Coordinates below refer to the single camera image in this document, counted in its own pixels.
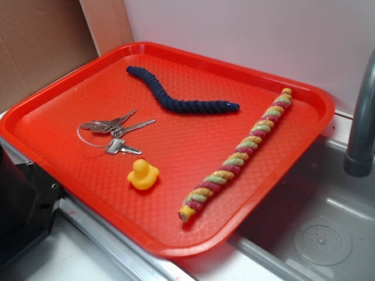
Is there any grey toy faucet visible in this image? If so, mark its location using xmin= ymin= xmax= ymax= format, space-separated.
xmin=343 ymin=53 xmax=374 ymax=177

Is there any multicolour twisted rope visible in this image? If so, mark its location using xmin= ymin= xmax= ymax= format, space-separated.
xmin=178 ymin=87 xmax=293 ymax=222

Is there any red plastic tray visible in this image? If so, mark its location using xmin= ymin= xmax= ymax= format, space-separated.
xmin=1 ymin=43 xmax=335 ymax=258

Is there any yellow rubber duck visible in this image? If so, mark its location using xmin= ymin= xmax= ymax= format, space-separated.
xmin=127 ymin=159 xmax=160 ymax=190

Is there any grey toy sink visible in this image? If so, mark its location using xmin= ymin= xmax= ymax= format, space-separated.
xmin=178 ymin=137 xmax=374 ymax=280

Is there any brown cardboard panel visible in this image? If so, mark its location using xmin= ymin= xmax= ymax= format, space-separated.
xmin=1 ymin=1 xmax=133 ymax=112

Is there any silver key bunch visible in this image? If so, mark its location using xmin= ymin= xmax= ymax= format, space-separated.
xmin=76 ymin=110 xmax=156 ymax=155

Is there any dark blue rope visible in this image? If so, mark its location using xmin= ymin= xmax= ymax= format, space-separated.
xmin=126 ymin=66 xmax=240 ymax=115

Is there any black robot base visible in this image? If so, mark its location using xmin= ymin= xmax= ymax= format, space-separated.
xmin=1 ymin=148 xmax=62 ymax=269

